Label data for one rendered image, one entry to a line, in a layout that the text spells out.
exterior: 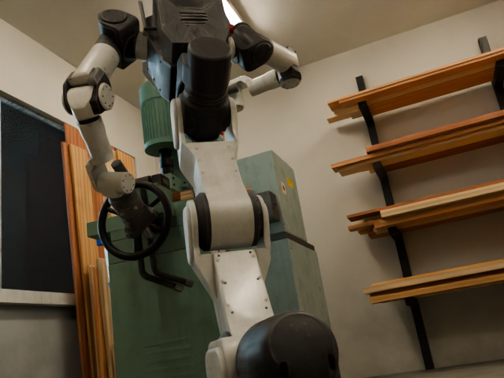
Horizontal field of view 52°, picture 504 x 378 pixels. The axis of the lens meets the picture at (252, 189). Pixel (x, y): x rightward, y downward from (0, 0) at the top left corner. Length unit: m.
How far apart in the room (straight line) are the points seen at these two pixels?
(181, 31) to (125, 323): 1.09
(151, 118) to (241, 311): 1.32
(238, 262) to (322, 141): 3.39
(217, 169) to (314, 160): 3.22
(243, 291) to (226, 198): 0.22
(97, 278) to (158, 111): 1.57
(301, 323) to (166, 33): 0.96
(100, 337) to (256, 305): 2.39
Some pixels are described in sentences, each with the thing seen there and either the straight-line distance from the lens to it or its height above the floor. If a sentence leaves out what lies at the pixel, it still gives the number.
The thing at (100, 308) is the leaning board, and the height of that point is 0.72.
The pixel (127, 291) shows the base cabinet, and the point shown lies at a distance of 2.06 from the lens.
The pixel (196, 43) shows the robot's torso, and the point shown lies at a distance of 1.37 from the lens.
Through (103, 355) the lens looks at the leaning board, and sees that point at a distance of 3.47.
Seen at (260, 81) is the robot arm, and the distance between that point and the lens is 2.09.
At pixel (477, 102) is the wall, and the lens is 4.49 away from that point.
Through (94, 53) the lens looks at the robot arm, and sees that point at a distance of 1.63.
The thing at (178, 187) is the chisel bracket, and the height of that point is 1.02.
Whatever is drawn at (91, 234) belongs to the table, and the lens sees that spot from 2.18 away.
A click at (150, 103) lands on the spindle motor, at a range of 2.32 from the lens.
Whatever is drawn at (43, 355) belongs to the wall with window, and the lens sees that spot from 3.50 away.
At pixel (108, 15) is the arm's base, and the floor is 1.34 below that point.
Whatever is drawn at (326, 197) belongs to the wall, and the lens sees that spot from 4.38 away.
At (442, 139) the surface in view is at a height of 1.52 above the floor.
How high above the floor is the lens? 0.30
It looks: 17 degrees up
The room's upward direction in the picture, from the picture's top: 9 degrees counter-clockwise
